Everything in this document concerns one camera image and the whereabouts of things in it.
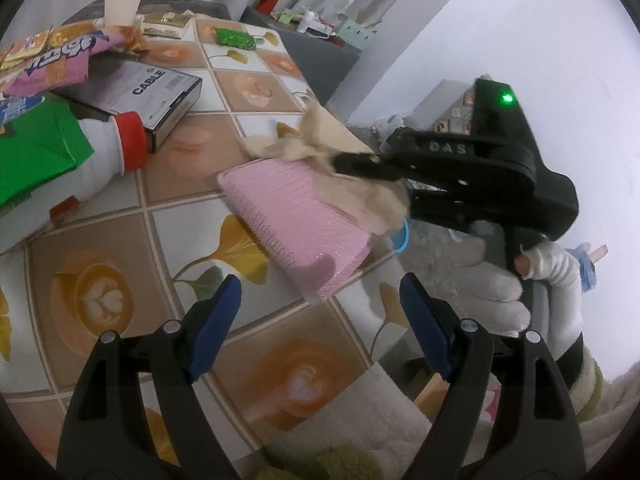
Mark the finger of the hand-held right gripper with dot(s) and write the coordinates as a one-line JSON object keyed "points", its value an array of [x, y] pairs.
{"points": [[365, 165], [435, 207]]}

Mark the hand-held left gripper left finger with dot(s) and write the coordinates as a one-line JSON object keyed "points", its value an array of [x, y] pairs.
{"points": [[215, 325]]}

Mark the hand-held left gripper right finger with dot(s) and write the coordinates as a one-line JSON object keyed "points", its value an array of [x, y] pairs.
{"points": [[425, 325]]}

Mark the blue plastic basket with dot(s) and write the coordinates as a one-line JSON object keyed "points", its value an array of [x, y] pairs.
{"points": [[401, 240]]}

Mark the pink ribbed pack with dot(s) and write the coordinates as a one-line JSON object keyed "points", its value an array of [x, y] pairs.
{"points": [[295, 225]]}

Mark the green foil snack bag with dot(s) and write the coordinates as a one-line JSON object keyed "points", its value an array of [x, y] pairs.
{"points": [[35, 160]]}

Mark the person's right forearm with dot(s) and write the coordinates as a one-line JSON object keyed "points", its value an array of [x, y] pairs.
{"points": [[567, 315]]}

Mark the person's right hand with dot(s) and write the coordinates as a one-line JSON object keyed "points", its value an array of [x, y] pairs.
{"points": [[490, 300]]}

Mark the printed standing bag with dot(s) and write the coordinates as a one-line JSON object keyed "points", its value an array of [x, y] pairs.
{"points": [[450, 110]]}

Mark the grey cabinet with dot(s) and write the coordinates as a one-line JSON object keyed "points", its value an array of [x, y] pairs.
{"points": [[305, 65]]}

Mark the light blue toy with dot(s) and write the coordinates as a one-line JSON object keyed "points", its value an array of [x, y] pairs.
{"points": [[587, 265]]}

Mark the green desk calendar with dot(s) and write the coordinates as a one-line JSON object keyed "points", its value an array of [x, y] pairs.
{"points": [[357, 35]]}

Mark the small white bottle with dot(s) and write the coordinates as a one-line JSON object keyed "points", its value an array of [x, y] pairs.
{"points": [[307, 21]]}

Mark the green fuzzy cloth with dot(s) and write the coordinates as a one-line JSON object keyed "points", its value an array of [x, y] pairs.
{"points": [[325, 465]]}

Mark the small green packet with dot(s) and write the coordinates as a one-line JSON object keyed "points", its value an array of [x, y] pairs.
{"points": [[232, 37]]}

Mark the white bottle with red cap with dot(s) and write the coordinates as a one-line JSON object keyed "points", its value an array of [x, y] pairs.
{"points": [[100, 160]]}

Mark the dark side table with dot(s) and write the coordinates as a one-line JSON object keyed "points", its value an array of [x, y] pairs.
{"points": [[200, 9]]}

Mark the black and white box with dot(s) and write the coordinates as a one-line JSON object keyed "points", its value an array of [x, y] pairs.
{"points": [[145, 90]]}

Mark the gold packets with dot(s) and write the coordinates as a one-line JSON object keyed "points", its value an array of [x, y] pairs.
{"points": [[165, 22]]}

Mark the brown gold wrapper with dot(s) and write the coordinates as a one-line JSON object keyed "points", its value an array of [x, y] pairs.
{"points": [[132, 40]]}

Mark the white paper cup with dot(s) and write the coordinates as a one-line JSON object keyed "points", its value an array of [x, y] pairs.
{"points": [[125, 2]]}

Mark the blue snack packet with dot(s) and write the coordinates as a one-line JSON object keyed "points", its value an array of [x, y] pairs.
{"points": [[17, 107]]}

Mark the pink snack bag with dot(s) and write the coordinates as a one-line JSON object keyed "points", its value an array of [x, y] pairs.
{"points": [[55, 67]]}

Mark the orange yellow snack packet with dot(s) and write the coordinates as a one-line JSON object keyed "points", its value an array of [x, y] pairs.
{"points": [[25, 47]]}

